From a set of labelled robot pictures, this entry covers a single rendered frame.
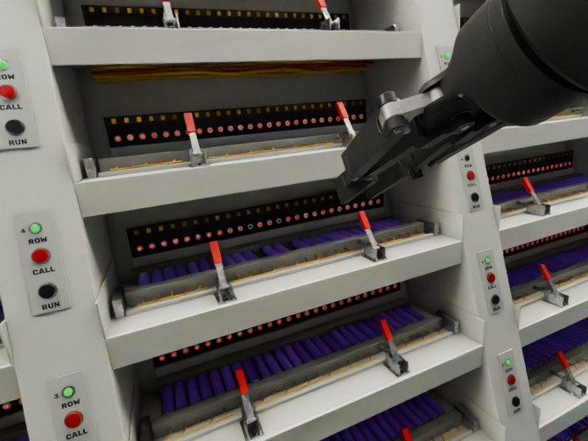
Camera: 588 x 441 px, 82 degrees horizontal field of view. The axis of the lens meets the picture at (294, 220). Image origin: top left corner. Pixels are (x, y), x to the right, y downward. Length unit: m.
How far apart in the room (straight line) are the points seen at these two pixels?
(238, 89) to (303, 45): 0.21
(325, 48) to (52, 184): 0.46
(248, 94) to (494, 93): 0.61
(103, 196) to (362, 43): 0.49
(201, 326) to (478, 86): 0.43
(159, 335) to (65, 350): 0.11
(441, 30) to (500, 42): 0.59
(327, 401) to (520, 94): 0.52
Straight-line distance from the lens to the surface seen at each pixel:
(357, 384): 0.64
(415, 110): 0.24
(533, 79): 0.21
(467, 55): 0.22
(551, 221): 0.92
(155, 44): 0.57
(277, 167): 0.53
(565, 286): 1.04
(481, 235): 0.75
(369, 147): 0.26
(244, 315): 0.52
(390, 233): 0.69
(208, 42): 0.58
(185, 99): 0.75
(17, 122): 0.53
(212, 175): 0.51
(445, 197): 0.72
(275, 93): 0.79
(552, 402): 1.00
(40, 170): 0.52
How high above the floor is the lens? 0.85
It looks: level
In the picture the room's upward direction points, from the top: 11 degrees counter-clockwise
